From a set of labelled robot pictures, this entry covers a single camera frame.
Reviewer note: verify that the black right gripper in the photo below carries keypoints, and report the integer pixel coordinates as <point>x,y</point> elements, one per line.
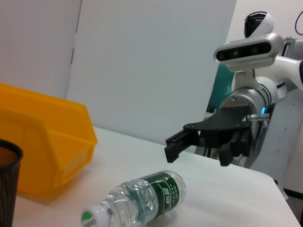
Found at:
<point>225,127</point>

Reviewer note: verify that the clear water bottle green label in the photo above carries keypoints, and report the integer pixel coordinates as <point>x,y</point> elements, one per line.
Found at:
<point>142,198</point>

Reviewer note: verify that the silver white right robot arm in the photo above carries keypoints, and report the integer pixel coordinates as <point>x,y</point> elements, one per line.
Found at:
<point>265,94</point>

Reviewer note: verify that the black mesh pen holder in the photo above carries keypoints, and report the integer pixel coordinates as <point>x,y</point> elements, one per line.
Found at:
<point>8,184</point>

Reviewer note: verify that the teal background object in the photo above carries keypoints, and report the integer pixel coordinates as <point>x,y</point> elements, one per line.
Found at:
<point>222,85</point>

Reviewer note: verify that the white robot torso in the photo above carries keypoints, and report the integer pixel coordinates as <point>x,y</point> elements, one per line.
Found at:
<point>291,142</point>

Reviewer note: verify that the white black robot head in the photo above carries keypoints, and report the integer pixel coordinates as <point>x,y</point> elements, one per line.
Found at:
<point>259,23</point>

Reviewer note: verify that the yellow plastic bin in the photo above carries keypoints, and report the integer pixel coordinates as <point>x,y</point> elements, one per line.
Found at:
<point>35,142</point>

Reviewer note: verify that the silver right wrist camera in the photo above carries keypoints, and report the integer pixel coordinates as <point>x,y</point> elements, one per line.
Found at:
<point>246,53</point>

